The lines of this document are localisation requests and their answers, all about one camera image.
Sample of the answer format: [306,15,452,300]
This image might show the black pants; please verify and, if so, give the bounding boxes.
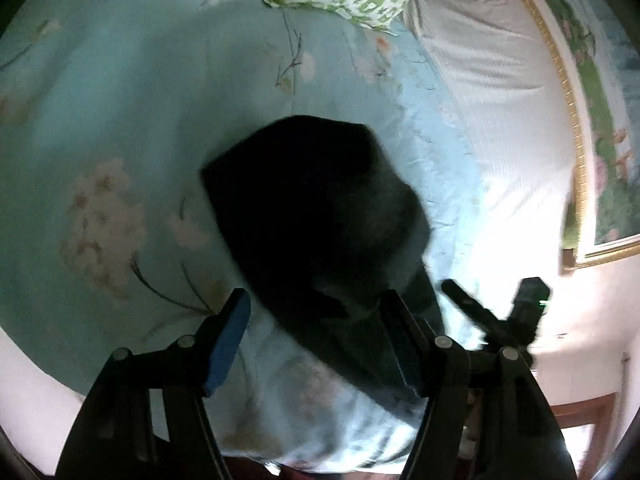
[200,115,451,426]

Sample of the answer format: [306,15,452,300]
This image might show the white striped bed sheet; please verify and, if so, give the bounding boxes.
[402,0,586,341]

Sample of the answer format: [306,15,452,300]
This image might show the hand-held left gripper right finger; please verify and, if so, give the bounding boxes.
[379,289,577,480]

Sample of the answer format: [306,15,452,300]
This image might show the blue floral bedsheet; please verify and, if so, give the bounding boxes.
[0,0,491,476]

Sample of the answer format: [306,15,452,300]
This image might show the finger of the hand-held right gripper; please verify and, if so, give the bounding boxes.
[441,279,507,347]

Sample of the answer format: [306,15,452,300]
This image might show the gold framed painting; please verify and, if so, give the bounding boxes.
[520,0,640,268]

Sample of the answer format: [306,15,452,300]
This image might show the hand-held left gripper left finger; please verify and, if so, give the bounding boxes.
[55,287,252,480]

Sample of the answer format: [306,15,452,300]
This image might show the wooden furniture frame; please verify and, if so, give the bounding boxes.
[550,394,620,463]

